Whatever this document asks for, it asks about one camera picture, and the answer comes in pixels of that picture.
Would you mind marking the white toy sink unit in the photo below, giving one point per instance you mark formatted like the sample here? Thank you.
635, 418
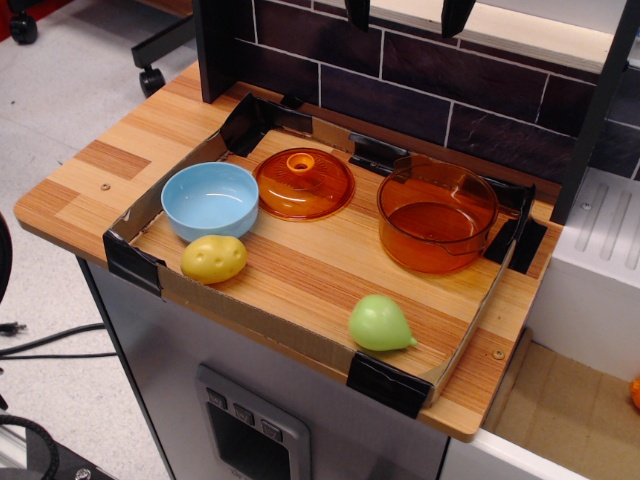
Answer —
587, 308

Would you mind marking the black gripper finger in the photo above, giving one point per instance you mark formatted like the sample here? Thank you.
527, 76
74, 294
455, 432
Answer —
454, 16
358, 12

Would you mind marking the black chair caster base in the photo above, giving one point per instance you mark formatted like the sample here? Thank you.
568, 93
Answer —
156, 47

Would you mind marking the black upright post right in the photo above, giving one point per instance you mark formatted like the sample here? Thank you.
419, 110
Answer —
603, 96

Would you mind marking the orange toy object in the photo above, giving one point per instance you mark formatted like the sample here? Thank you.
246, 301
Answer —
634, 389

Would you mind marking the orange transparent pot lid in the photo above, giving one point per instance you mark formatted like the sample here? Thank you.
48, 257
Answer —
303, 184

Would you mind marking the green toy pear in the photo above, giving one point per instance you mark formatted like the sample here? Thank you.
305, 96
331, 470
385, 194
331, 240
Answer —
377, 323

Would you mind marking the light blue bowl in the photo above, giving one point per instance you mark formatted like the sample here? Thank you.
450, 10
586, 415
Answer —
211, 198

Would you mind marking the light wooden shelf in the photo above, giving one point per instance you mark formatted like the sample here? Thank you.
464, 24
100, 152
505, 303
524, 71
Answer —
519, 33

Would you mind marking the orange transparent pot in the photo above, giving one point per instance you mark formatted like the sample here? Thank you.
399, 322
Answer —
435, 217

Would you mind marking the grey toy oven panel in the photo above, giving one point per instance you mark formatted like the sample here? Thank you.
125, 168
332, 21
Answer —
251, 437

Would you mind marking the cardboard fence with black tape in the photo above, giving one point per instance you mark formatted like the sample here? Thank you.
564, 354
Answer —
303, 278

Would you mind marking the black caster wheel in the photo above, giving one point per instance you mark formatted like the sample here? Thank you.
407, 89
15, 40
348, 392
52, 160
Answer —
23, 29

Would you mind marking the yellow toy potato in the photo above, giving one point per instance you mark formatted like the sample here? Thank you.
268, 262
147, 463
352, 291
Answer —
213, 259

